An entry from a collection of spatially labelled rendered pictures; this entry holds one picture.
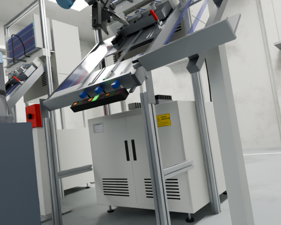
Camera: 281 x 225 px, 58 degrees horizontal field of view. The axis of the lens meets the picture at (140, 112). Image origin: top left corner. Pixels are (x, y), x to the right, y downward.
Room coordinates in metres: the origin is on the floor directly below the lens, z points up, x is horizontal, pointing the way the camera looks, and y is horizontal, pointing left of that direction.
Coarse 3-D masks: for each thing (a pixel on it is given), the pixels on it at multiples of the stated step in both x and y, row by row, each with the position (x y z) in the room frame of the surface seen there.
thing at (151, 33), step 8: (136, 32) 1.51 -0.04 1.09; (144, 32) 1.41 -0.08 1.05; (152, 32) 1.33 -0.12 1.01; (128, 40) 1.47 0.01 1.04; (136, 40) 1.38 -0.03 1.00; (144, 40) 1.32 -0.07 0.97; (152, 40) 1.37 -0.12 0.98; (96, 48) 1.78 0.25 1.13; (112, 48) 1.54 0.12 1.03; (120, 48) 1.44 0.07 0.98; (136, 48) 1.43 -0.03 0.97
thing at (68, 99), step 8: (128, 72) 1.02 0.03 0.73; (104, 80) 1.11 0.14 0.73; (112, 80) 1.09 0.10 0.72; (120, 80) 1.07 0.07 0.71; (128, 80) 1.05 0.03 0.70; (80, 88) 1.22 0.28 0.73; (88, 88) 1.19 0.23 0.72; (104, 88) 1.15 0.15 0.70; (112, 88) 1.13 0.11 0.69; (120, 88) 1.11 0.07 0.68; (128, 88) 1.09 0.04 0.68; (56, 96) 1.35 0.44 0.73; (64, 96) 1.31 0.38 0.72; (72, 96) 1.28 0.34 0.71; (88, 96) 1.23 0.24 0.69; (48, 104) 1.42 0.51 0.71; (56, 104) 1.39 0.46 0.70; (64, 104) 1.36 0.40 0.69
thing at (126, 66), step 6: (126, 60) 1.22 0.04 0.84; (120, 66) 1.21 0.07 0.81; (126, 66) 1.15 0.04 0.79; (96, 72) 1.35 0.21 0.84; (102, 72) 1.29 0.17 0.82; (114, 72) 1.19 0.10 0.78; (120, 72) 1.14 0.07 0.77; (126, 72) 1.10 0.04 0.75; (90, 78) 1.33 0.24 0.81; (96, 78) 1.27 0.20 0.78; (102, 78) 1.23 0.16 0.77; (108, 78) 1.17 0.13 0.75; (84, 84) 1.31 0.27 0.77; (90, 84) 1.25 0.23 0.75
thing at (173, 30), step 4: (188, 0) 1.08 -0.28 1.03; (188, 4) 1.05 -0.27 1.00; (184, 8) 1.04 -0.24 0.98; (184, 12) 1.02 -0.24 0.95; (180, 16) 1.00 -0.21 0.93; (180, 20) 0.99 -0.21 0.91; (176, 24) 0.97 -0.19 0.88; (172, 28) 0.97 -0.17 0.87; (176, 28) 0.97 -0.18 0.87; (172, 32) 0.94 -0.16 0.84; (168, 36) 0.94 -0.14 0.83; (168, 40) 0.92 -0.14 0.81; (164, 44) 0.91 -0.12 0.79
